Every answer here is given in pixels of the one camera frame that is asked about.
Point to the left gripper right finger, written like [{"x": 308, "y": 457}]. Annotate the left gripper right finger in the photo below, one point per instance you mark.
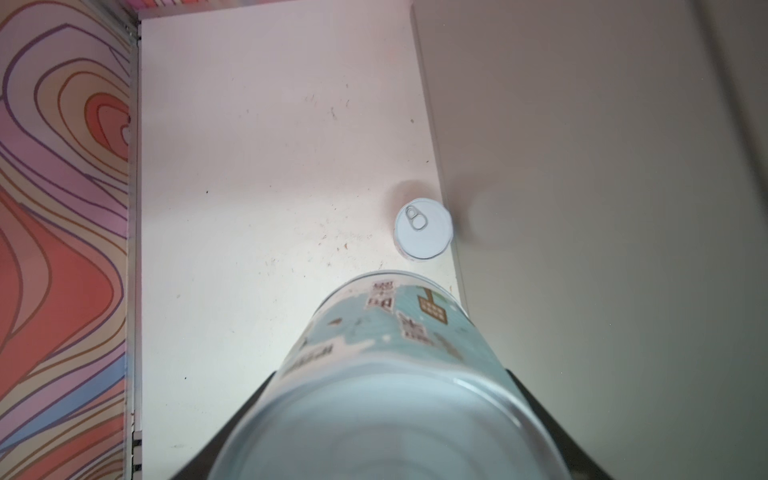
[{"x": 578, "y": 462}]

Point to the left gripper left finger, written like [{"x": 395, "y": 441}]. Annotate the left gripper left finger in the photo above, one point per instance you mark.
[{"x": 200, "y": 466}]

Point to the white lid can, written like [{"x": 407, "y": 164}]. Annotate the white lid can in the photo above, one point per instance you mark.
[
  {"x": 390, "y": 380},
  {"x": 423, "y": 229}
]

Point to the grey metal cabinet counter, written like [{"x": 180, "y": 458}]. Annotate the grey metal cabinet counter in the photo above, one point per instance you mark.
[{"x": 606, "y": 166}]

